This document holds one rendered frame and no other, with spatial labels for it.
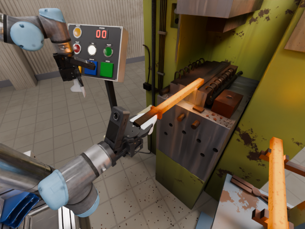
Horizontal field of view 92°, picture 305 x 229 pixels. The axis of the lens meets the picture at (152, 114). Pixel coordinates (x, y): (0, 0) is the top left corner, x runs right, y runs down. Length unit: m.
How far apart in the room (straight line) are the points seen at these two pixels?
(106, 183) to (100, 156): 1.13
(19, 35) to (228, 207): 0.91
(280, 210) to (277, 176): 0.10
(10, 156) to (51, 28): 0.48
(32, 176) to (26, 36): 0.38
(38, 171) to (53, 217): 0.86
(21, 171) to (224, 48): 1.12
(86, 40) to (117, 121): 0.66
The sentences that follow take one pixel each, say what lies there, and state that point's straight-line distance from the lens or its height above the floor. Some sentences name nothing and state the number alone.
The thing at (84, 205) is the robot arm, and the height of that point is 0.91.
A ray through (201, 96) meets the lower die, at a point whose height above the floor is 0.97.
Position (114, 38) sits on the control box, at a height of 1.15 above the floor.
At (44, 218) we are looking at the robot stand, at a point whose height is 0.21.
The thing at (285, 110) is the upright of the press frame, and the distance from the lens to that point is 0.81.
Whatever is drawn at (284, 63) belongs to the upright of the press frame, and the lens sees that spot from 0.74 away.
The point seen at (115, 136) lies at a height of 1.04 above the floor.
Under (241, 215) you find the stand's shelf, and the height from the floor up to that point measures 0.67.
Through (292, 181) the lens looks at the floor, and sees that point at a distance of 1.96.
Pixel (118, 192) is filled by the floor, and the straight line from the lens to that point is 1.47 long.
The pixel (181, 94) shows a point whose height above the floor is 1.01.
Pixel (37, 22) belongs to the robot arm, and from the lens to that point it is 0.73.
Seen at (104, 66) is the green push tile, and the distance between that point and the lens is 0.88.
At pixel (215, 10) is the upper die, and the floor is 1.29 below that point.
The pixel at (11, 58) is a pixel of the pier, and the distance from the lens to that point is 3.36.
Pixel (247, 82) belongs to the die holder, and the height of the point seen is 0.92.
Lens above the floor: 1.33
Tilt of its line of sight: 40 degrees down
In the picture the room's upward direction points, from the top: straight up
